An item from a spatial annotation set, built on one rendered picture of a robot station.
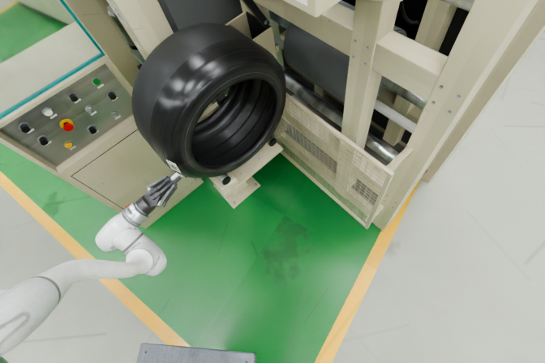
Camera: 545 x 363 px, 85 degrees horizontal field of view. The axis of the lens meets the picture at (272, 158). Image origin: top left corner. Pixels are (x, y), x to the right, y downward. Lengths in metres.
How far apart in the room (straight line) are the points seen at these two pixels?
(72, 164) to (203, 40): 1.04
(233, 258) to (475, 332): 1.48
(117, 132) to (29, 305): 1.06
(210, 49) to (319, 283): 1.58
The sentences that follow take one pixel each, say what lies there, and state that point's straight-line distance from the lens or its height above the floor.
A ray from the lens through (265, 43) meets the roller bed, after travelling 1.50.
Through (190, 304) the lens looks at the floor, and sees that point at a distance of 2.23.
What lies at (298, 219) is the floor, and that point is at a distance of 2.18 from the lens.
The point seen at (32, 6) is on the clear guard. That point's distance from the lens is 1.45.
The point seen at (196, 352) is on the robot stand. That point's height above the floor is 0.65.
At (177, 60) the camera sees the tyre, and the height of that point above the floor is 1.46.
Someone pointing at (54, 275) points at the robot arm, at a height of 1.34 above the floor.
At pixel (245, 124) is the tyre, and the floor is 0.93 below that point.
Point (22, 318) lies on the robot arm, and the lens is 0.89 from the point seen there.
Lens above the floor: 2.07
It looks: 59 degrees down
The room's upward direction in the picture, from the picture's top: 15 degrees counter-clockwise
